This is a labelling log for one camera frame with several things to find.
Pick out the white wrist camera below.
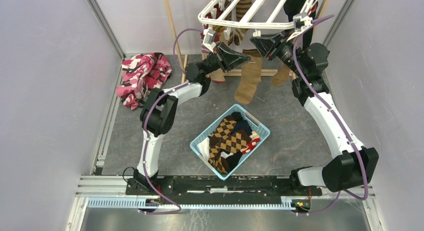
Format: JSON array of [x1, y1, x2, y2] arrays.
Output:
[[202, 28, 220, 53], [287, 12, 313, 41]]

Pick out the red santa sock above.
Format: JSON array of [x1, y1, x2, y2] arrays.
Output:
[[241, 131, 261, 155]]

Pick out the wooden hanger stand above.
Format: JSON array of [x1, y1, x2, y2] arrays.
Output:
[[161, 0, 335, 85]]

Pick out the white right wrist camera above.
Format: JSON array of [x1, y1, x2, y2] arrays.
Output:
[[287, 12, 313, 41]]

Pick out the brown yellow checked sock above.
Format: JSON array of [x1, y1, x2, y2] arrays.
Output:
[[208, 114, 251, 176]]

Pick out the white cloth in basket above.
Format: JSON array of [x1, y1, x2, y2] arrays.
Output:
[[197, 137, 210, 161]]

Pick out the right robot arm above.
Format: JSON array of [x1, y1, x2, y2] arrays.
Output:
[[250, 31, 379, 195]]

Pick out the black sock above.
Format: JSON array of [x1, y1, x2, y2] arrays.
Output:
[[283, 0, 319, 50]]

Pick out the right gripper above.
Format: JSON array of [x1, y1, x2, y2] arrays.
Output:
[[249, 27, 306, 78]]

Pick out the navy blue sock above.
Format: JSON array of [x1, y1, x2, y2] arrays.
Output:
[[231, 120, 253, 136]]

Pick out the white clip hanger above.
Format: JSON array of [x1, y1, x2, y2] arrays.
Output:
[[197, 0, 322, 38]]

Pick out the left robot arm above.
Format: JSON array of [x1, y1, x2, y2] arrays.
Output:
[[133, 43, 251, 195]]

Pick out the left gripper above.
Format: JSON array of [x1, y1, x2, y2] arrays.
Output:
[[201, 42, 252, 76]]

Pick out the light blue cable tray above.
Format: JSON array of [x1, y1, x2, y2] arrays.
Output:
[[87, 197, 295, 211]]

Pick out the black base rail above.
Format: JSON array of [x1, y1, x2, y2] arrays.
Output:
[[125, 175, 323, 206]]

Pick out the red purple striped sock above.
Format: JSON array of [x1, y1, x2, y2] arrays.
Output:
[[200, 30, 221, 55]]

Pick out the pink camouflage cloth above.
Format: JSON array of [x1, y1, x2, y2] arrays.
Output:
[[115, 52, 173, 110]]

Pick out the tan ribbed sock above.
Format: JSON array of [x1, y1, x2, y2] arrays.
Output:
[[271, 64, 291, 87], [234, 49, 263, 104]]

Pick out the light blue laundry basket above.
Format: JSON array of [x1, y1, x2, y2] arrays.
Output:
[[190, 104, 271, 181]]

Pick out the brown striped sock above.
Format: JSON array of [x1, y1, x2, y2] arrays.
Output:
[[233, 0, 252, 46]]

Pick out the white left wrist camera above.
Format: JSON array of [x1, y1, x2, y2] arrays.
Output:
[[202, 28, 220, 53]]

